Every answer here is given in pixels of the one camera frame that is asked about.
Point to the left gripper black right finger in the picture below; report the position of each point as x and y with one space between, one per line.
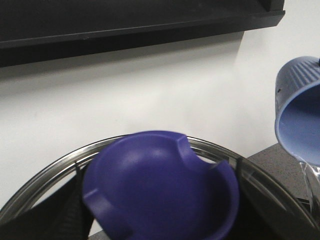
267 210

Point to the light blue ribbed cup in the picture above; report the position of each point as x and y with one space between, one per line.
297 108

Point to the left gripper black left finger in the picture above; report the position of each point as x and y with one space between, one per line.
62 216

